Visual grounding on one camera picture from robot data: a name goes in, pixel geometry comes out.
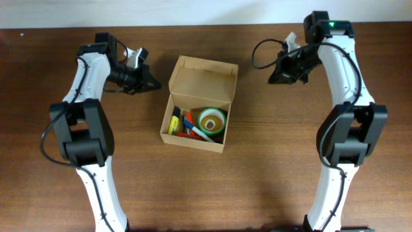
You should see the blue white marker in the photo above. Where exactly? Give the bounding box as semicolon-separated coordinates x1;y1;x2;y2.
183;120;214;143

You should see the yellow tape roll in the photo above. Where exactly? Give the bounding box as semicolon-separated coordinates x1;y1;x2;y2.
201;115;223;133

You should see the orange utility knife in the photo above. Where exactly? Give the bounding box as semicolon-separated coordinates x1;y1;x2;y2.
176;132;204;140

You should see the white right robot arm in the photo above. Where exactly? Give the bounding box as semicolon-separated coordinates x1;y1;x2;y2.
268;11;388;231

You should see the brown cardboard box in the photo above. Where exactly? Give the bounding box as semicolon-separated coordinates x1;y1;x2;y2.
160;55;239;153

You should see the yellow highlighter pen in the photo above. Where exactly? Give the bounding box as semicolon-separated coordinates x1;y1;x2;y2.
167;106;181;135

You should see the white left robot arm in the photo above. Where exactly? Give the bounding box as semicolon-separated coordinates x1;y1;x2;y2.
40;32;161;231

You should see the green tape roll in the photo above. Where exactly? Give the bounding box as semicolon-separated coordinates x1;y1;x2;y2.
198;107;227;137

